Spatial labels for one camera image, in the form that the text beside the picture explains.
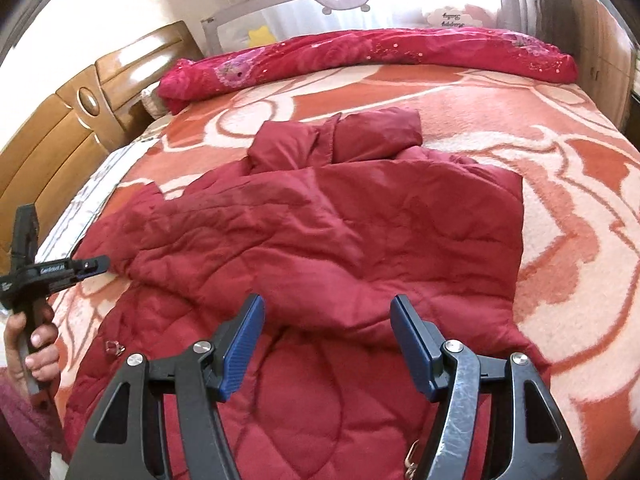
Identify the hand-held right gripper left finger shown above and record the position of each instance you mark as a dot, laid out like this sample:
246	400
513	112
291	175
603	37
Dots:
245	345

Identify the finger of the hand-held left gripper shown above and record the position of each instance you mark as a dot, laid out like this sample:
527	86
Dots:
92	263

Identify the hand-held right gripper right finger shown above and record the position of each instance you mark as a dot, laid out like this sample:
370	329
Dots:
407	340

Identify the red quilted jacket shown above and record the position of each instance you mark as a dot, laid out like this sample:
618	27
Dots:
325	220

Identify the person's left forearm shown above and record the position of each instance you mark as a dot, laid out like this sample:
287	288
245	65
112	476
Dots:
25	435

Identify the person's left hand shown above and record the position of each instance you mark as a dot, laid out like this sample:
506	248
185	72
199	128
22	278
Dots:
42	355

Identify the grey striped bed sheet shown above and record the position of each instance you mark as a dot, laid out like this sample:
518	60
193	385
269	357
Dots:
95	195

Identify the wooden headboard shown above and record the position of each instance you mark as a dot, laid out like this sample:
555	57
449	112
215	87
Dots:
65	125

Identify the white pillow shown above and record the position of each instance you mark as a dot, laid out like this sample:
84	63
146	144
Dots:
150	105

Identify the orange floral blanket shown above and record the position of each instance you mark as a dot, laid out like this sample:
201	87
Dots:
575	210

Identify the yellow plush toy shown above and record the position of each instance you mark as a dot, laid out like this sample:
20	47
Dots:
261	36

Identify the red floral quilt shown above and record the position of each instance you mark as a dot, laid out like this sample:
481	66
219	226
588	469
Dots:
350	55

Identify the white printed cushion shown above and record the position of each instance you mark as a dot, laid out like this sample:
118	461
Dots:
452	17

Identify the wooden wardrobe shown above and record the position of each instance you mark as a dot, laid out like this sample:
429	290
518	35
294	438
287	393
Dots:
600	45

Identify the dark hanging cloth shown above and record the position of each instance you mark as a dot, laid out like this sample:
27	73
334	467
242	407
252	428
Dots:
547	5

